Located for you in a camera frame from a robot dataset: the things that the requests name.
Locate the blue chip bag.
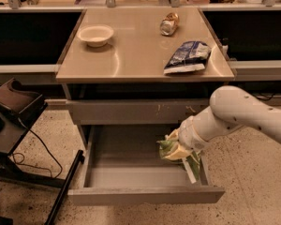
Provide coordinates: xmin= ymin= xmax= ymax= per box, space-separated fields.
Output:
xmin=164 ymin=41 xmax=212 ymax=74

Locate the black cart with device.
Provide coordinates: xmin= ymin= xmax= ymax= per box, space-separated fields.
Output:
xmin=0 ymin=79 xmax=64 ymax=188

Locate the open grey middle drawer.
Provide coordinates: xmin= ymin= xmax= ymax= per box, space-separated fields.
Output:
xmin=68 ymin=125 xmax=225 ymax=205

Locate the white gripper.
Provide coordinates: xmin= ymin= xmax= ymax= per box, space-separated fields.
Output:
xmin=164 ymin=116 xmax=209 ymax=160

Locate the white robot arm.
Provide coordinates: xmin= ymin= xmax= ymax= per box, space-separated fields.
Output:
xmin=160 ymin=85 xmax=281 ymax=160

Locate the closed grey top drawer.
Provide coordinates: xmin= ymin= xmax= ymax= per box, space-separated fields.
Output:
xmin=67 ymin=98 xmax=208 ymax=125

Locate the black metal bar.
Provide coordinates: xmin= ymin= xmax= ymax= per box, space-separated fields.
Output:
xmin=44 ymin=150 xmax=84 ymax=225

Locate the crushed gold soda can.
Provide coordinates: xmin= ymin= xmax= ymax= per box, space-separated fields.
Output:
xmin=160 ymin=12 xmax=179 ymax=36

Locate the black cable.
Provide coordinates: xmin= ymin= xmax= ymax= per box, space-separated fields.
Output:
xmin=10 ymin=119 xmax=64 ymax=180

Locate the grey drawer cabinet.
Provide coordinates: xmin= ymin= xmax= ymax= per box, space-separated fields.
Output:
xmin=55 ymin=7 xmax=236 ymax=206

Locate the white paper bowl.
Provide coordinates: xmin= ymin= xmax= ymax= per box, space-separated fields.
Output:
xmin=77 ymin=25 xmax=114 ymax=48

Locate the green jalapeno chip bag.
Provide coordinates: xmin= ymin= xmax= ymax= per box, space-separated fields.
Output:
xmin=157 ymin=139 xmax=200 ymax=184

